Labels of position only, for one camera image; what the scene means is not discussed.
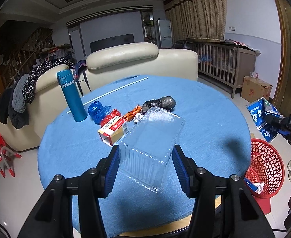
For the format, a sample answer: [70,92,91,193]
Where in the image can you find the red plastic bag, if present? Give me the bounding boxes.
[100,109,121,127]

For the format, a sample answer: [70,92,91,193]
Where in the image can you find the brown cardboard box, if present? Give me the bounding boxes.
[241,76,272,103]

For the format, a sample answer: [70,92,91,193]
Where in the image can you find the dark clothes on sofa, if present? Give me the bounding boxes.
[0,58,74,129]

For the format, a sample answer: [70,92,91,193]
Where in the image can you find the wooden baby crib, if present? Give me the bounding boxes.
[187,37,256,97]

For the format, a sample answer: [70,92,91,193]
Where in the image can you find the red white floor tool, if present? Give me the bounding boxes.
[0,134,22,178]

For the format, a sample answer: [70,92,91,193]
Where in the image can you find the teal thermos bottle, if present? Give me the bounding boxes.
[57,70,87,122]

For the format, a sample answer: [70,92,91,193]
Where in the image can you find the blue milk carton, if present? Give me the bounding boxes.
[246,97,284,143]

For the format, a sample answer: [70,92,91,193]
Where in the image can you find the blue tablecloth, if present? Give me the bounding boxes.
[37,74,252,238]

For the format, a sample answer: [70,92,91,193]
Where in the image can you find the red plastic mesh basket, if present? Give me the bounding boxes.
[245,138,285,199]

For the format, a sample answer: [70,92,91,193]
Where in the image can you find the red white medicine box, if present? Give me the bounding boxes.
[98,116,128,147]

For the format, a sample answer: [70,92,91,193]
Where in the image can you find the blue plastic bag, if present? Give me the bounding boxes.
[87,101,112,125]

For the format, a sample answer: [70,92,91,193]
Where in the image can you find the white refrigerator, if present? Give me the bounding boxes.
[157,19,173,48]

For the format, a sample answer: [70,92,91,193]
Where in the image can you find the beige curtain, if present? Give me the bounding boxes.
[163,0,227,41]

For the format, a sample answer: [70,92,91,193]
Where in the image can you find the black plastic bag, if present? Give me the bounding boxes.
[141,96,176,113]

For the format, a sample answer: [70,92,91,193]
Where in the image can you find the cream leather sofa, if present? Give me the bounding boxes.
[0,42,198,151]

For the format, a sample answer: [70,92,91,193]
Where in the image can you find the clear plastic container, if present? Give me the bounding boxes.
[119,106,185,193]

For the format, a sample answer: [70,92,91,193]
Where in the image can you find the white thin stick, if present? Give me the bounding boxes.
[80,75,150,111]

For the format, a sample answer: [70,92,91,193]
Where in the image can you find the orange wrapper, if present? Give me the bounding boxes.
[122,105,142,122]

